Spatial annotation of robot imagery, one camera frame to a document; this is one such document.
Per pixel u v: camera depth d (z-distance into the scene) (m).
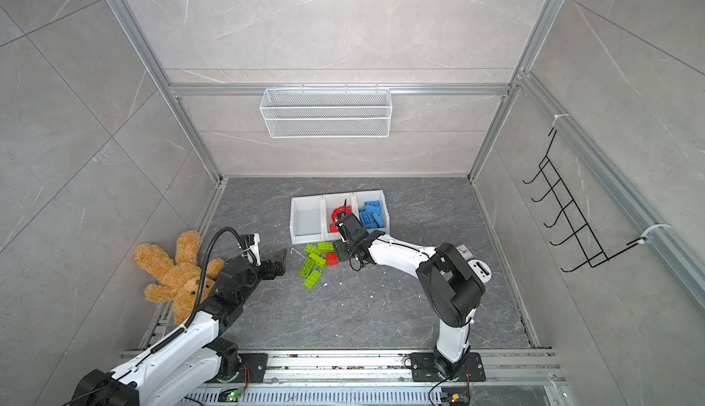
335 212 1.06
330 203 1.04
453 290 0.47
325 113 1.00
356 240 0.70
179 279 0.82
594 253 0.58
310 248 0.97
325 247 0.95
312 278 0.90
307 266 0.93
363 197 1.06
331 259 0.93
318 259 0.93
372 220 1.01
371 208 1.05
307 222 1.04
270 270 0.75
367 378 0.73
